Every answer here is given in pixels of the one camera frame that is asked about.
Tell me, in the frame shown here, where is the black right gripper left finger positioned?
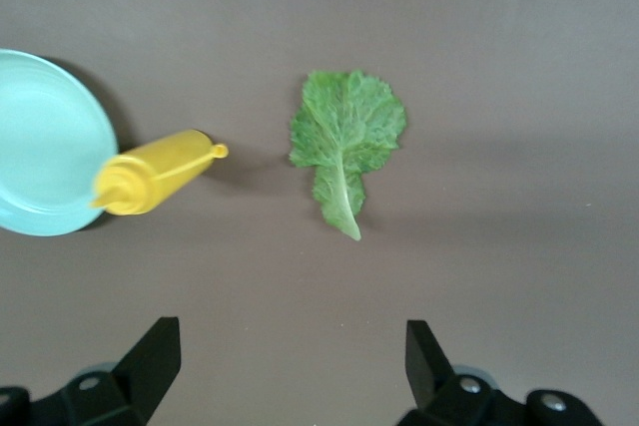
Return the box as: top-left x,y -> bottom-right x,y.
0,315 -> 182,426

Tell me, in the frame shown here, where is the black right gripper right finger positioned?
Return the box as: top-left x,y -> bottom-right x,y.
398,318 -> 606,426

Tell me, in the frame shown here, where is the yellow squeeze bottle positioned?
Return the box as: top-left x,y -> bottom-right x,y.
89,129 -> 231,217

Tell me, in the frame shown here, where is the green lettuce leaf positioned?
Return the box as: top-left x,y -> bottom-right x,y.
288,69 -> 408,242

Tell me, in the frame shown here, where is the mint green plate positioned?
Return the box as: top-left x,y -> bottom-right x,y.
0,49 -> 121,237

